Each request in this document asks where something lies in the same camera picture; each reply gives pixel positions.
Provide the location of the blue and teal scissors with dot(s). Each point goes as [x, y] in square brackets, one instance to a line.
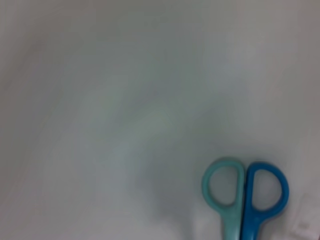
[240, 200]

